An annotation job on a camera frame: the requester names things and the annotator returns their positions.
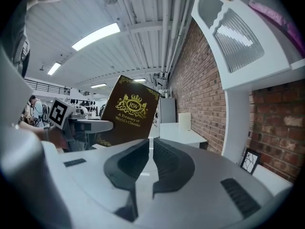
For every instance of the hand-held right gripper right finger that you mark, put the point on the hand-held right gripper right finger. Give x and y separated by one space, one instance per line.
202 182

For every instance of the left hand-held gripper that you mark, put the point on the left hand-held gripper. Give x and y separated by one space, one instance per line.
59 112

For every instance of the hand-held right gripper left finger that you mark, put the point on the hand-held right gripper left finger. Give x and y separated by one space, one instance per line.
95 175

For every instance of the brown book gold print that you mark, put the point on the brown book gold print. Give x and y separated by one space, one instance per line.
133 108

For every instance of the white shelf unit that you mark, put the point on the white shelf unit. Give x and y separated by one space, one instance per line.
238 128

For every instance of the pink paperback book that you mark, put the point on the pink paperback book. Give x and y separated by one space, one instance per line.
281 20

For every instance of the person's left forearm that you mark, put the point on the person's left forearm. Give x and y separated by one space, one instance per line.
33 130

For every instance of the white desk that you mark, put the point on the white desk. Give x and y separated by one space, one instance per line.
269 178

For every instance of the long ceiling light panel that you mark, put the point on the long ceiling light panel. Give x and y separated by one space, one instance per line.
98 85
54 68
96 36
139 80

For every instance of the white low table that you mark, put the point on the white low table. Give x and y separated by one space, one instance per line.
181 133

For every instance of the person's light wristband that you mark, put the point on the person's light wristband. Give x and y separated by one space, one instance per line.
46 134

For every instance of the white board panel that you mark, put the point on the white board panel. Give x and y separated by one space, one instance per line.
184 121

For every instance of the black railing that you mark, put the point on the black railing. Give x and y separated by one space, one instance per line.
47 87

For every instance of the white tall cabinet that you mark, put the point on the white tall cabinet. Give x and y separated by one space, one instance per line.
167 110

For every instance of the bundle of white ceiling pipes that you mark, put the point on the bundle of white ceiling pipes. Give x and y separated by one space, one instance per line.
171 32

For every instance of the person's black shirt torso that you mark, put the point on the person's black shirt torso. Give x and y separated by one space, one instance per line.
14 32

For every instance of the white glass cabinet door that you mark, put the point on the white glass cabinet door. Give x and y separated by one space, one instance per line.
238 39

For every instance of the black picture frame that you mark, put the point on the black picture frame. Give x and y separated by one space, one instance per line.
250 161

